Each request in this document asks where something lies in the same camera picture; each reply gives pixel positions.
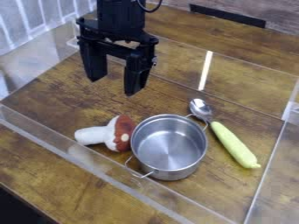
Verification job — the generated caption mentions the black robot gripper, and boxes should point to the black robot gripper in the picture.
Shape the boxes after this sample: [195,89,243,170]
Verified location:
[76,17,159,96]

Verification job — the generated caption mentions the green handled metal spoon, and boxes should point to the green handled metal spoon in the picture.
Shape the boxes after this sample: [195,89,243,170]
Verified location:
[190,98,262,169]

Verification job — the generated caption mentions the stainless steel pot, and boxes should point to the stainless steel pot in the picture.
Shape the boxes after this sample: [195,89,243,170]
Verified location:
[125,114,208,181]

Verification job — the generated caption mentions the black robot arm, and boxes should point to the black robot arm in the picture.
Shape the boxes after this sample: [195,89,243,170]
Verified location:
[76,0,159,96]

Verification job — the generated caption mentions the plush brown white mushroom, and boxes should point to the plush brown white mushroom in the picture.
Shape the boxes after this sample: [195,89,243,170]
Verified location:
[73,115,136,152]

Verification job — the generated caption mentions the clear acrylic front barrier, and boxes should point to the clear acrylic front barrier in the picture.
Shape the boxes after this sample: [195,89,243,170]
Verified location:
[0,104,236,224]

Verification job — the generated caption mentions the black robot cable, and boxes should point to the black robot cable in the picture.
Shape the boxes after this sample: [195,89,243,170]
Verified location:
[135,0,164,14]

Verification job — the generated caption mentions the black wall strip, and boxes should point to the black wall strip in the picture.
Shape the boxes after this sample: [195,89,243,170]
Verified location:
[190,3,267,28]

